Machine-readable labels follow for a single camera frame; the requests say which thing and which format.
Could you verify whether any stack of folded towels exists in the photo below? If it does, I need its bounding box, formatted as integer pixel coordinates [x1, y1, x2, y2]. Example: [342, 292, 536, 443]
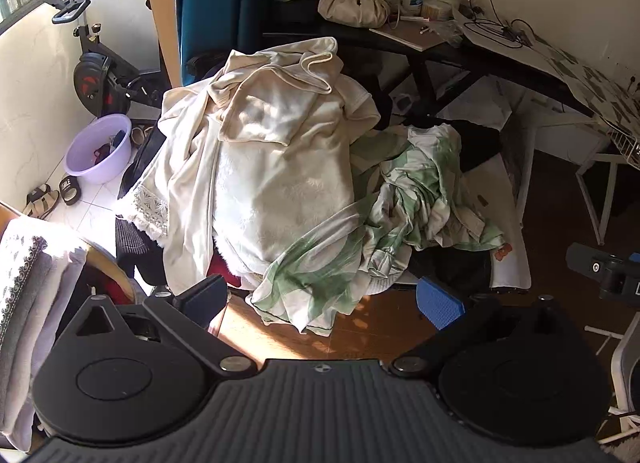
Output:
[0, 218, 91, 451]

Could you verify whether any cream drawstring bag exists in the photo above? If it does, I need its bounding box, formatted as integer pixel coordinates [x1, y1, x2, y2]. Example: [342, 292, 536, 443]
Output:
[317, 0, 392, 29]

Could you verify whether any black exercise bike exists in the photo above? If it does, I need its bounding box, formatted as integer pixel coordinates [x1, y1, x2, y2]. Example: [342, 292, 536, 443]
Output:
[42, 0, 166, 121]

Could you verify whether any white embossed blanket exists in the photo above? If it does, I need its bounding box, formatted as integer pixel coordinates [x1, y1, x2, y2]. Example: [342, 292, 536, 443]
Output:
[212, 140, 363, 279]

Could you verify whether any black slide sandal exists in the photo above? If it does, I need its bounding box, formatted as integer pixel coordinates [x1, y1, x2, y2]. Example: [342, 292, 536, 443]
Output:
[59, 174, 82, 206]

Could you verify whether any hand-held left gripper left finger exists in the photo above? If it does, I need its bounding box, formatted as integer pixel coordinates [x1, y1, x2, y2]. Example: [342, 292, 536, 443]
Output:
[67, 274, 259, 379]

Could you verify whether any purple plastic basin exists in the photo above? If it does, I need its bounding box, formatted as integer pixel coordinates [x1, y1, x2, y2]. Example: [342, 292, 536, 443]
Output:
[65, 114, 133, 185]

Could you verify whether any black desk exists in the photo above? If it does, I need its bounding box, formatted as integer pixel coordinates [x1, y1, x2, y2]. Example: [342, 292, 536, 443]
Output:
[262, 0, 596, 119]

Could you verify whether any black charging cable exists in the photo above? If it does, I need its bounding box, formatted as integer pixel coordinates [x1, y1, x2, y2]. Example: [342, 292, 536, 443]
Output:
[462, 0, 533, 49]

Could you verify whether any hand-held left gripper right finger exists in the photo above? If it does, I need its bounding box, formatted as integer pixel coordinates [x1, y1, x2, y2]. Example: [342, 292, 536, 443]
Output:
[389, 276, 572, 379]

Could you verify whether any dark knit garment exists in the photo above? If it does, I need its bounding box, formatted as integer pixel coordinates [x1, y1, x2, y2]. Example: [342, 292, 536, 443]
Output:
[114, 216, 168, 284]

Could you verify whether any cream long-sleeved top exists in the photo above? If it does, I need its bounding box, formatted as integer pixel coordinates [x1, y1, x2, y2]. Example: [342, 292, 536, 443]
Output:
[120, 37, 382, 294]

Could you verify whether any white metal stand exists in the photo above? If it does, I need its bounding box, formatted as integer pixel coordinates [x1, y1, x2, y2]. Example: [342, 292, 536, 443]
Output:
[585, 313, 640, 446]

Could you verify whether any brown notebook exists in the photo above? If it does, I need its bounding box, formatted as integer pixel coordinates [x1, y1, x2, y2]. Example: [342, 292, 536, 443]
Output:
[369, 20, 447, 51]

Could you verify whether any white wire basket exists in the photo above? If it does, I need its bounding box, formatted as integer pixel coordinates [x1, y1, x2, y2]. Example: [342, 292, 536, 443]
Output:
[597, 116, 640, 169]

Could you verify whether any light grey desk mat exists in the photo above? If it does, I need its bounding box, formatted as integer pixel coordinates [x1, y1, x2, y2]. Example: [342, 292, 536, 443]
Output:
[457, 18, 566, 79]

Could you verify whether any green floral bedsheet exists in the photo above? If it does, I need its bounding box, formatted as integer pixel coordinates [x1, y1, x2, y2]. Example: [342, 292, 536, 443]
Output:
[247, 123, 506, 336]

